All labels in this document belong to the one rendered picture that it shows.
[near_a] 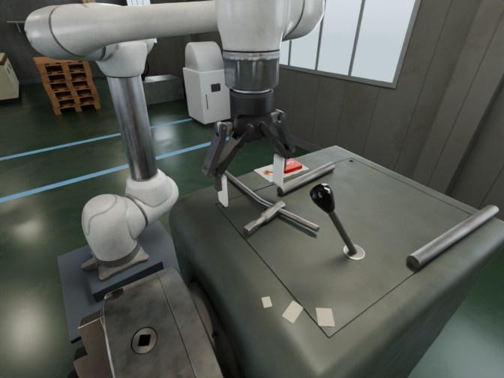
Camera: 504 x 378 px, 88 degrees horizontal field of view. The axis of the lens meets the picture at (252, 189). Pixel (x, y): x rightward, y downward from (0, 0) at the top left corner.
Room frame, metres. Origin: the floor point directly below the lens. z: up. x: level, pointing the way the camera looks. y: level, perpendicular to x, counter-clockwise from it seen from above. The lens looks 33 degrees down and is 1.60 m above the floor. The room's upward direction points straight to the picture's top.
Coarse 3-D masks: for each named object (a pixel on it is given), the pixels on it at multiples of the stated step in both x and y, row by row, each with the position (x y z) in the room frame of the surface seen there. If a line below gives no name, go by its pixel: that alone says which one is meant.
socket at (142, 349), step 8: (144, 328) 0.20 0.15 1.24; (152, 328) 0.20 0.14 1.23; (136, 336) 0.19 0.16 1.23; (144, 336) 0.19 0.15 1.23; (152, 336) 0.19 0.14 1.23; (136, 344) 0.18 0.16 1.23; (144, 344) 0.19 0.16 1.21; (152, 344) 0.18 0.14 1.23; (136, 352) 0.17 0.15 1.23; (144, 352) 0.17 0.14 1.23
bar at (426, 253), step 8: (488, 208) 0.42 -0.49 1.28; (496, 208) 0.43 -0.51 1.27; (472, 216) 0.40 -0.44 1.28; (480, 216) 0.40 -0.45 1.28; (488, 216) 0.41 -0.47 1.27; (464, 224) 0.38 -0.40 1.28; (472, 224) 0.38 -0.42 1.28; (480, 224) 0.39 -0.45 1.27; (448, 232) 0.35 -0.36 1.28; (456, 232) 0.35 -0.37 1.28; (464, 232) 0.36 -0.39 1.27; (440, 240) 0.33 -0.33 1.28; (448, 240) 0.34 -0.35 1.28; (456, 240) 0.34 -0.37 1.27; (424, 248) 0.31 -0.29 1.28; (432, 248) 0.31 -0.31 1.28; (440, 248) 0.32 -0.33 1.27; (408, 256) 0.30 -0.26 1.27; (416, 256) 0.30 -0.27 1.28; (424, 256) 0.30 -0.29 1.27; (432, 256) 0.30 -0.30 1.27; (416, 264) 0.29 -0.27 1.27
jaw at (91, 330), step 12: (108, 300) 0.27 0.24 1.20; (96, 312) 0.25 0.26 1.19; (84, 324) 0.22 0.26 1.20; (96, 324) 0.23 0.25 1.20; (84, 336) 0.21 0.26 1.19; (96, 336) 0.22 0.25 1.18; (84, 348) 0.21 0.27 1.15; (96, 348) 0.21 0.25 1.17; (84, 360) 0.19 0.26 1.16; (96, 360) 0.19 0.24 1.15; (108, 360) 0.20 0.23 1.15; (72, 372) 0.19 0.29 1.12; (84, 372) 0.18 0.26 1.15; (96, 372) 0.18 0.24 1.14; (108, 372) 0.19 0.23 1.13
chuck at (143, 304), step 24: (120, 288) 0.29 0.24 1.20; (144, 288) 0.27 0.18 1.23; (120, 312) 0.22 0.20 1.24; (144, 312) 0.22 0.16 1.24; (168, 312) 0.22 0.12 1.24; (120, 336) 0.19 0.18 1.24; (168, 336) 0.19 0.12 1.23; (120, 360) 0.16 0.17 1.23; (144, 360) 0.16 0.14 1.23; (168, 360) 0.17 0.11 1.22
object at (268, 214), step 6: (276, 204) 0.44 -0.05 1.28; (282, 204) 0.44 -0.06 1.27; (270, 210) 0.42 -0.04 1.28; (276, 210) 0.42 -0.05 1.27; (264, 216) 0.40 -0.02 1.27; (270, 216) 0.41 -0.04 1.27; (252, 222) 0.39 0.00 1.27; (258, 222) 0.39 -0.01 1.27; (264, 222) 0.41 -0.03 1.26; (246, 228) 0.37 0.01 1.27; (252, 228) 0.37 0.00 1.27
